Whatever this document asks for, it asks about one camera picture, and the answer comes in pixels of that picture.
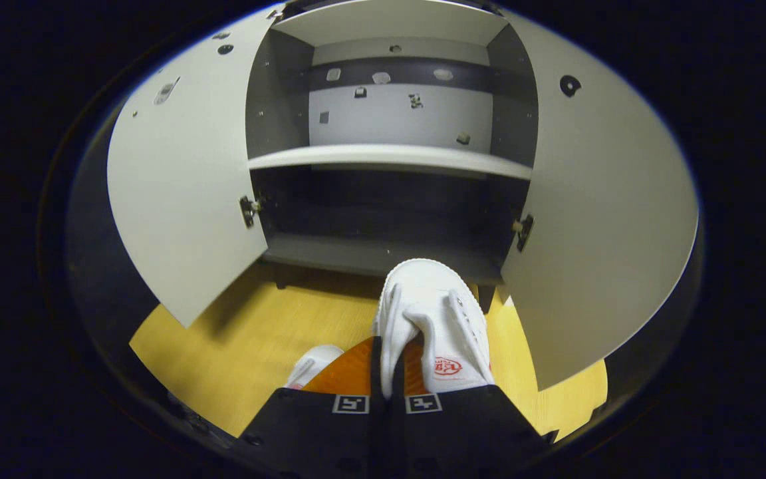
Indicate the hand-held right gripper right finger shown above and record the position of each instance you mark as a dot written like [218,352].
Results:
[476,432]

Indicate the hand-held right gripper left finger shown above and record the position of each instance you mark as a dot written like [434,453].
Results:
[316,432]

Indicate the grey white shoe cabinet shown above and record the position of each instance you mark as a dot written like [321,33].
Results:
[389,156]

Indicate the white canvas shoe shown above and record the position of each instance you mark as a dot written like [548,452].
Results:
[313,362]
[436,313]

